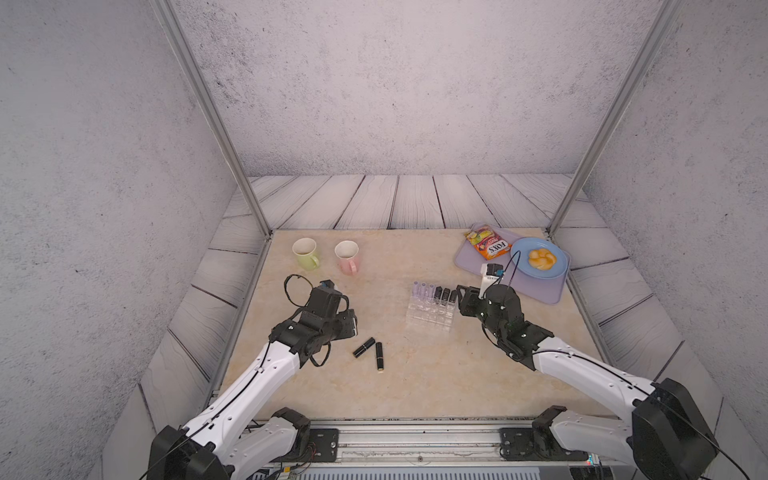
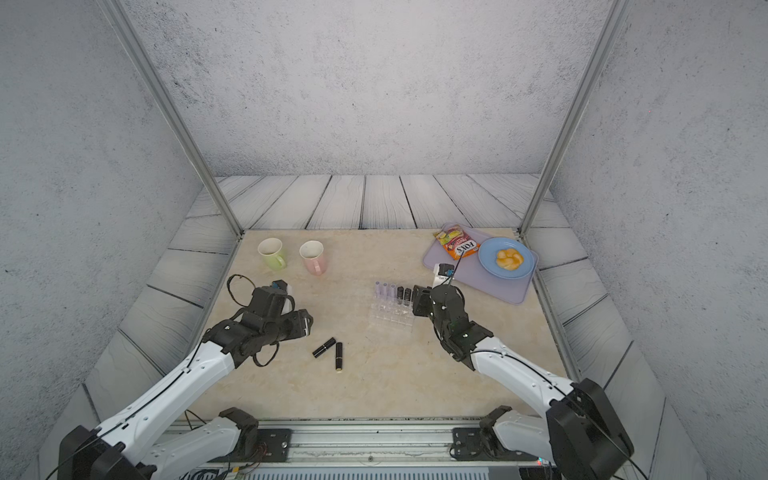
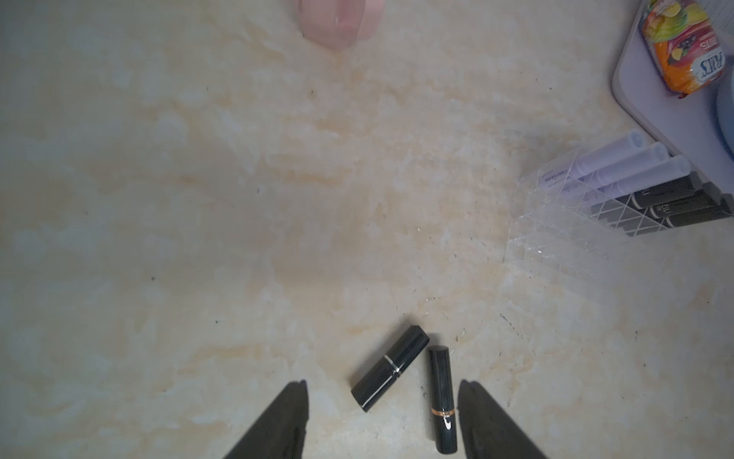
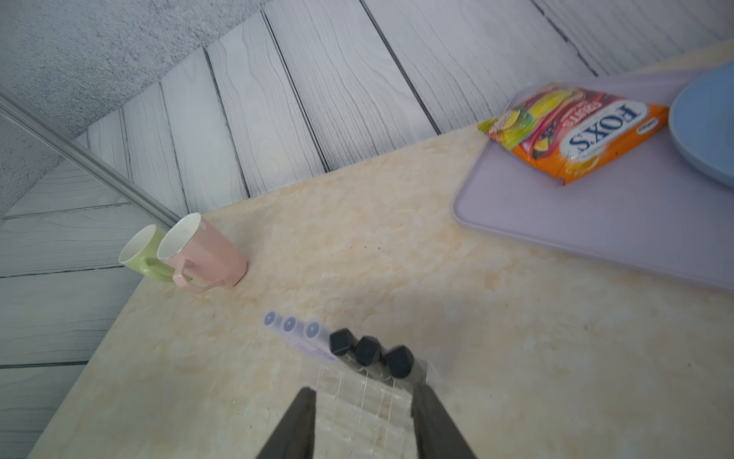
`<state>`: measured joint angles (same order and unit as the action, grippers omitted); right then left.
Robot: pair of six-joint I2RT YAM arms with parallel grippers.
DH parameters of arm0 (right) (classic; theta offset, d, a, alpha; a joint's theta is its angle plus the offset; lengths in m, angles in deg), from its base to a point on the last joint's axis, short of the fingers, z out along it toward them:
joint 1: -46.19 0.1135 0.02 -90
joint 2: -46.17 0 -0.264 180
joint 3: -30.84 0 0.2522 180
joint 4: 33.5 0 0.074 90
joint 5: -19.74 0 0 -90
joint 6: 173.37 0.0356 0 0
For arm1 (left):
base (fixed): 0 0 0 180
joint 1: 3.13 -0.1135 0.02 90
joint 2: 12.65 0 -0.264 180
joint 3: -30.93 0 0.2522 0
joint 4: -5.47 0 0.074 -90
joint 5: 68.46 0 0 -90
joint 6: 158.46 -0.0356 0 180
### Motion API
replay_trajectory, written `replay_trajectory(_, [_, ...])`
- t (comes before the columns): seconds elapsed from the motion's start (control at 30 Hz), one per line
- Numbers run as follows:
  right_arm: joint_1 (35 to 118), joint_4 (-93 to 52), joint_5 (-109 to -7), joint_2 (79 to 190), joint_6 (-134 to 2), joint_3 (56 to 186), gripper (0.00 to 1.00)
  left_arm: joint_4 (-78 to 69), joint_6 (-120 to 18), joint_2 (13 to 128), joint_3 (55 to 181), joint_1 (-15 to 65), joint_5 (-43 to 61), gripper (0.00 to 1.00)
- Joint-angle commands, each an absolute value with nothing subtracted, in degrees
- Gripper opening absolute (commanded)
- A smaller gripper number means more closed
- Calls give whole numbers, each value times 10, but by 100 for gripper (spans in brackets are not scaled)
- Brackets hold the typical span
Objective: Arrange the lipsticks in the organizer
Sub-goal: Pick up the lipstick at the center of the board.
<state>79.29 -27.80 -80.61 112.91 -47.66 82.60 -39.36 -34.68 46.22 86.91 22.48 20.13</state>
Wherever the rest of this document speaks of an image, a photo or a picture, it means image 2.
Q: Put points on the right frame post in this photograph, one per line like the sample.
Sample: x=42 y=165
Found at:
x=610 y=30

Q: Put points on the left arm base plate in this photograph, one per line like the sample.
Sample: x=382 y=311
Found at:
x=259 y=446

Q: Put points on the orange snack packet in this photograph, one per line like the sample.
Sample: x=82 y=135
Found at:
x=457 y=242

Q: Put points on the frame post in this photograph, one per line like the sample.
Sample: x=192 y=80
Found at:
x=131 y=43
x=610 y=30

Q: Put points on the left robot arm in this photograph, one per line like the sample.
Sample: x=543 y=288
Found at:
x=127 y=445

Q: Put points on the clear acrylic lipstick organizer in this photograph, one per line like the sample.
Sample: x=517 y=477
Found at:
x=391 y=315

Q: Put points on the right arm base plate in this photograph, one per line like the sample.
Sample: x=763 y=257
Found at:
x=476 y=444

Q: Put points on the aluminium rail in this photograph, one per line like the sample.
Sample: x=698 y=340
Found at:
x=409 y=443

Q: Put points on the bread roll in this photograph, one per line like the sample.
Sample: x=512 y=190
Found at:
x=509 y=259

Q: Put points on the left frame post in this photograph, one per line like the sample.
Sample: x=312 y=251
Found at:
x=131 y=43

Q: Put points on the pink mug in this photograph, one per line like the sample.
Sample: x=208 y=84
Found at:
x=312 y=254

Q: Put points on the blue plate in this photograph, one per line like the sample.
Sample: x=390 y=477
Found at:
x=487 y=258

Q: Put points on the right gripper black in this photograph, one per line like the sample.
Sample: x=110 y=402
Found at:
x=419 y=307

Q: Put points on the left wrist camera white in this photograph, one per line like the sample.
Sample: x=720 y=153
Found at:
x=281 y=290

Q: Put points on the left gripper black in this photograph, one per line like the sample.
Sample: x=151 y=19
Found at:
x=301 y=322

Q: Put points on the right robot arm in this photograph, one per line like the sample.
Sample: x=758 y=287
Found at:
x=575 y=427

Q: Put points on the green mug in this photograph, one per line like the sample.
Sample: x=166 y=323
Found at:
x=272 y=253

